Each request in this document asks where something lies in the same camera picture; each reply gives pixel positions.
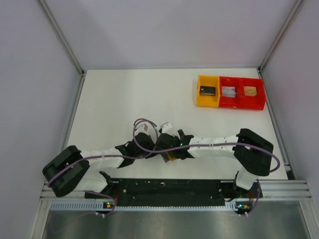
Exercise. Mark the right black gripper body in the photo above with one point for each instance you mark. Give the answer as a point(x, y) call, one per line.
point(180, 133)

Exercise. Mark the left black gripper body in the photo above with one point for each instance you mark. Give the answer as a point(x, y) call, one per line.
point(148, 147)

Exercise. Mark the silver card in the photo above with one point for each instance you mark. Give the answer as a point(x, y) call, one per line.
point(165, 157)

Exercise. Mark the yellow leather card holder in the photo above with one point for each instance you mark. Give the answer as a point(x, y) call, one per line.
point(172, 158)

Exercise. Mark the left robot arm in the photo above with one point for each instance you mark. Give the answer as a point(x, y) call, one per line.
point(78, 170)

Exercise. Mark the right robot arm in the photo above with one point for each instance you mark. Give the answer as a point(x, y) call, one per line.
point(253, 152)

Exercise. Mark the black card in bin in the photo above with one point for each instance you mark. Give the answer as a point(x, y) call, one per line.
point(207, 91)

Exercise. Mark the gold card in bin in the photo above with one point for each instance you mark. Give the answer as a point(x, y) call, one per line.
point(250, 91)

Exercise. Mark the yellow plastic bin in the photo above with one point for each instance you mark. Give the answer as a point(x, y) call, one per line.
point(208, 101)

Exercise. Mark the middle red plastic bin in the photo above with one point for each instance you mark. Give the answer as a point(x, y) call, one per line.
point(231, 92)

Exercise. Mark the red plastic bin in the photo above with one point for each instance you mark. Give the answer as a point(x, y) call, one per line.
point(231, 92)
point(256, 102)

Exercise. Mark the right red plastic bin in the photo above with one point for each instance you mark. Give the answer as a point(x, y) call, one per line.
point(256, 102)

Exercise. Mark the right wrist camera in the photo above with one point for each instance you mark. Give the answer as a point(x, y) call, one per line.
point(166, 128)

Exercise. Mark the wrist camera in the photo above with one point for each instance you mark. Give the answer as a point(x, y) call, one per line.
point(142, 128)
point(166, 128)

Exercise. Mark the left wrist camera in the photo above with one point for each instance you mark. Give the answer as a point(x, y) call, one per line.
point(142, 128)

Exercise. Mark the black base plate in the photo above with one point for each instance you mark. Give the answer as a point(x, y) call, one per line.
point(176, 192)

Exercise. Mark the grey slotted cable duct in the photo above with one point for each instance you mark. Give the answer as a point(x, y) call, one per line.
point(103, 207)

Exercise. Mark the aluminium frame rail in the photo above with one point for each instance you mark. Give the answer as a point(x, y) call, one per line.
point(273, 190)

